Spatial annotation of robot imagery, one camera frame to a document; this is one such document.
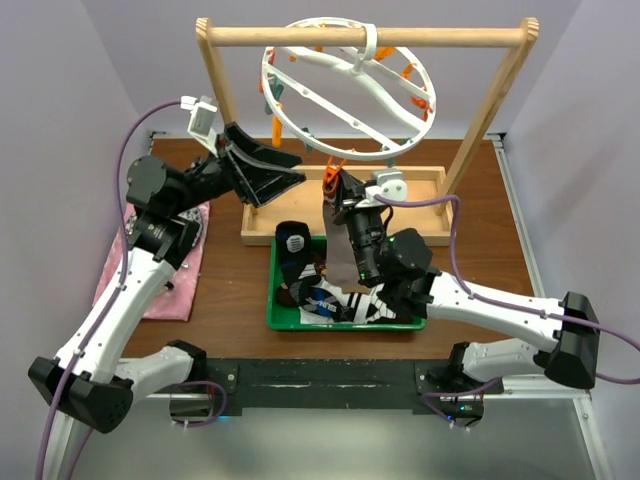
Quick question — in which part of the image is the green plastic bin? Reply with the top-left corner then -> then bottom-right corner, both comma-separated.
266,240 -> 427,332

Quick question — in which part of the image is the pink cloth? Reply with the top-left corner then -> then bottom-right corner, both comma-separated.
92,203 -> 210,322

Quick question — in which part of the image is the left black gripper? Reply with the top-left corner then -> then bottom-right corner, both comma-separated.
171,122 -> 305,215

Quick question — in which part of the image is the grey sock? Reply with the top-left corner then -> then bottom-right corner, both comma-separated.
322,199 -> 367,293

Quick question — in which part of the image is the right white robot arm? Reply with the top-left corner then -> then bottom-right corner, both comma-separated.
323,169 -> 600,393

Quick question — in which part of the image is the white round clip hanger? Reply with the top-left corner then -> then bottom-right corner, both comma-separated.
260,16 -> 437,162

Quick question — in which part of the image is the blue patterned plate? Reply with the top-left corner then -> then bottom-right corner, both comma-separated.
124,207 -> 204,245

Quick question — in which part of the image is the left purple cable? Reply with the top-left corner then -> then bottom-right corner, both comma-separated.
37,99 -> 229,480

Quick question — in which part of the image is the wooden hanger rack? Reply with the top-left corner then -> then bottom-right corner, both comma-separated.
194,16 -> 540,247

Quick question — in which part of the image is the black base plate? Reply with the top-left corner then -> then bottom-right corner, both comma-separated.
148,357 -> 505,419

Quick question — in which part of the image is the black blue sports sock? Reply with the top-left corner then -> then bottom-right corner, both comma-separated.
275,221 -> 355,323

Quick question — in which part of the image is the white black striped sock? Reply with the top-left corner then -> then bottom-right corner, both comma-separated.
365,293 -> 397,324

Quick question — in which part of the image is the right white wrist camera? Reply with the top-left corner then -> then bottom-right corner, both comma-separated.
365,168 -> 409,202

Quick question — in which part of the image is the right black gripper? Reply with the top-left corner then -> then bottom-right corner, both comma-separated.
330,169 -> 386,284

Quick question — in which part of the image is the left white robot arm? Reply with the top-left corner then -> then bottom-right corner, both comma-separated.
28,123 -> 306,434

